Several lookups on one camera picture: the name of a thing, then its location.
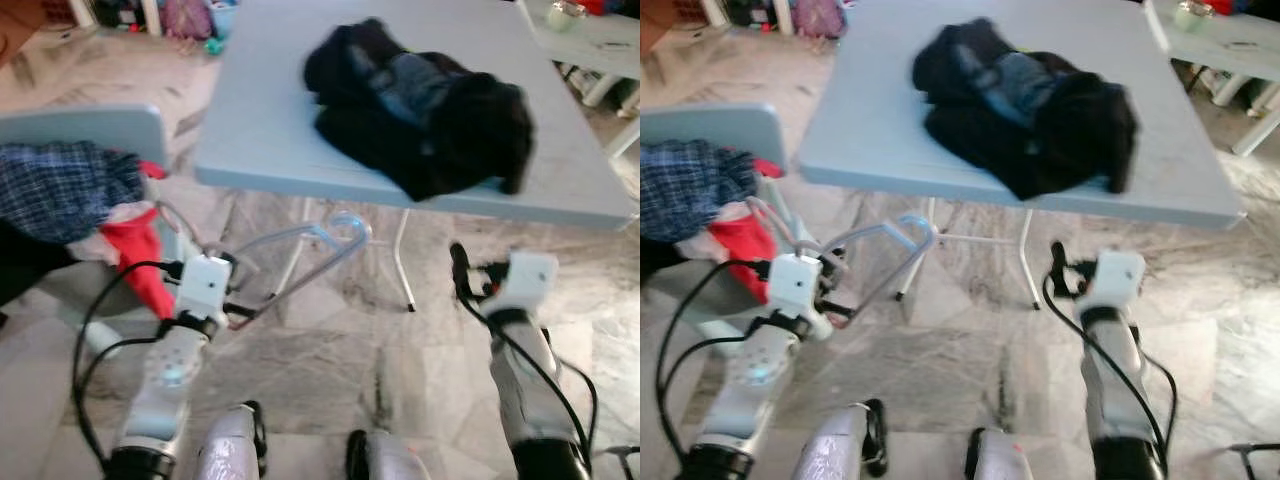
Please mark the translucent pale plastic hanger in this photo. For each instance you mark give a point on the translucent pale plastic hanger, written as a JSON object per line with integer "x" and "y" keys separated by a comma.
{"x": 300, "y": 286}
{"x": 890, "y": 280}

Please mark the black garment white print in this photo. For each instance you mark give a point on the black garment white print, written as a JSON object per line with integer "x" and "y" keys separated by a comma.
{"x": 470, "y": 140}
{"x": 1075, "y": 140}

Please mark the red garment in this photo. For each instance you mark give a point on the red garment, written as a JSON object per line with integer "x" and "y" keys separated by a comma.
{"x": 135, "y": 250}
{"x": 745, "y": 245}

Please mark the silver robot left leg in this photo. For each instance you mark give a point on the silver robot left leg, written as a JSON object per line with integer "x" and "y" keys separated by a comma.
{"x": 835, "y": 450}
{"x": 230, "y": 450}

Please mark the silver robot leg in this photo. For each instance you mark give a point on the silver robot leg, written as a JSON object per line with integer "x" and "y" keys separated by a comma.
{"x": 1005, "y": 462}
{"x": 835, "y": 450}
{"x": 230, "y": 450}
{"x": 395, "y": 462}

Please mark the pale white garment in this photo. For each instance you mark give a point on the pale white garment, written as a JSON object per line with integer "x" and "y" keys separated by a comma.
{"x": 700, "y": 245}
{"x": 85, "y": 245}

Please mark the black cloth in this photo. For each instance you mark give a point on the black cloth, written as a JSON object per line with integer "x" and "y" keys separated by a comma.
{"x": 655, "y": 258}
{"x": 25, "y": 260}

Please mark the blue-grey garment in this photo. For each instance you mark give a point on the blue-grey garment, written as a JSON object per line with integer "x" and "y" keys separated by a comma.
{"x": 415, "y": 85}
{"x": 1020, "y": 85}

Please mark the silver robot right leg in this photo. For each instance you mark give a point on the silver robot right leg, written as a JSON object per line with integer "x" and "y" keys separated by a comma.
{"x": 1005, "y": 462}
{"x": 395, "y": 462}

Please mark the light blue plastic chair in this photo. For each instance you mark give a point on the light blue plastic chair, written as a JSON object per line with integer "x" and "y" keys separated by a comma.
{"x": 720, "y": 125}
{"x": 90, "y": 125}

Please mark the small white table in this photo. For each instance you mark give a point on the small white table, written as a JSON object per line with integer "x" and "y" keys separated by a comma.
{"x": 1230, "y": 45}
{"x": 600, "y": 45}

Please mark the pale green cup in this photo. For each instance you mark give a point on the pale green cup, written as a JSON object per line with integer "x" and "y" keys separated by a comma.
{"x": 1192, "y": 14}
{"x": 565, "y": 14}

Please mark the purple bag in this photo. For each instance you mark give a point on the purple bag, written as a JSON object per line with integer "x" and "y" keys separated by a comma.
{"x": 188, "y": 18}
{"x": 820, "y": 18}

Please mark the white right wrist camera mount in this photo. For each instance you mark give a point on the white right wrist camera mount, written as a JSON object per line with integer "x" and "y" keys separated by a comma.
{"x": 530, "y": 280}
{"x": 1118, "y": 280}

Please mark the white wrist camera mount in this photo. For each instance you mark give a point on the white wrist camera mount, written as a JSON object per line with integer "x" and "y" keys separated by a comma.
{"x": 1118, "y": 280}
{"x": 530, "y": 280}
{"x": 795, "y": 290}
{"x": 203, "y": 285}

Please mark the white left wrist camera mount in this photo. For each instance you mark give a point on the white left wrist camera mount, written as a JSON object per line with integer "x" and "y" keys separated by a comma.
{"x": 203, "y": 285}
{"x": 795, "y": 290}

